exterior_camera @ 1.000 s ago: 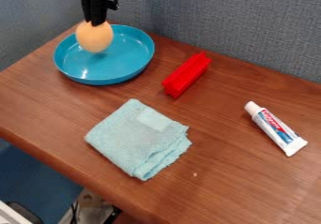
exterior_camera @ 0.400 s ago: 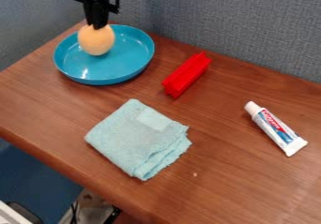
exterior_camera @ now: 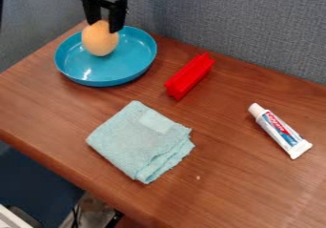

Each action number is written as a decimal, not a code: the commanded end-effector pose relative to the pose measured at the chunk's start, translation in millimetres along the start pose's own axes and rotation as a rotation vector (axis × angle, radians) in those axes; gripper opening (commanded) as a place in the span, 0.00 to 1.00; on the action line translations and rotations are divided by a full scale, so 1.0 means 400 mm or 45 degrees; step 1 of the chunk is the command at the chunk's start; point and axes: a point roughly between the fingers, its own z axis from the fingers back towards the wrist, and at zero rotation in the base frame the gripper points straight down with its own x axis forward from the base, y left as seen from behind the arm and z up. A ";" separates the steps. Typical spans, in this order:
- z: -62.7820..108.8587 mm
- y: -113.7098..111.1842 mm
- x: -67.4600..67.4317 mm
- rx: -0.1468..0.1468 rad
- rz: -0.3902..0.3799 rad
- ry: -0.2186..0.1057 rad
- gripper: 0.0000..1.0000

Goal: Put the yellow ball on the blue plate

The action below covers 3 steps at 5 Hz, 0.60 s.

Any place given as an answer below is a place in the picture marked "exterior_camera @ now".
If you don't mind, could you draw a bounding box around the white toothpaste tube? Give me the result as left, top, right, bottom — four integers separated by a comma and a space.
248, 103, 312, 159

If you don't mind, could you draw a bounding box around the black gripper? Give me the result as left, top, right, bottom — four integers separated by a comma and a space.
81, 0, 128, 33

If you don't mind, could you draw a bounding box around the light blue folded cloth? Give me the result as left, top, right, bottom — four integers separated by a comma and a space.
85, 100, 195, 184

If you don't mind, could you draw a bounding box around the blue plate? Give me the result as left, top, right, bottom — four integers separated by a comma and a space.
53, 26, 157, 87

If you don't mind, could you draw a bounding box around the yellow orange foam ball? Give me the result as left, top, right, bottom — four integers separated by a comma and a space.
81, 20, 120, 56

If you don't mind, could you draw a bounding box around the grey object under table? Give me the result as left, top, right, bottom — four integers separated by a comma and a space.
58, 193, 122, 228

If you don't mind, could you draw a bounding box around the red plastic block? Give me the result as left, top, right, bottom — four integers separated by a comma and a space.
164, 52, 213, 100

